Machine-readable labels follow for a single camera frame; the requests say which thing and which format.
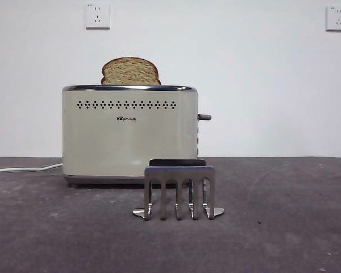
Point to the brown bread slice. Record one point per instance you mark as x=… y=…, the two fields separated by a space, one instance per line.
x=130 y=72

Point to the silver metal toast rack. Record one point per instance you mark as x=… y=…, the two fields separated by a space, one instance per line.
x=179 y=172

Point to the cream two-slot toaster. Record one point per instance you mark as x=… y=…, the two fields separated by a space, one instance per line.
x=102 y=142

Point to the white wall socket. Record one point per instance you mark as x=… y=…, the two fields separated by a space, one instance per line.
x=97 y=16
x=337 y=18

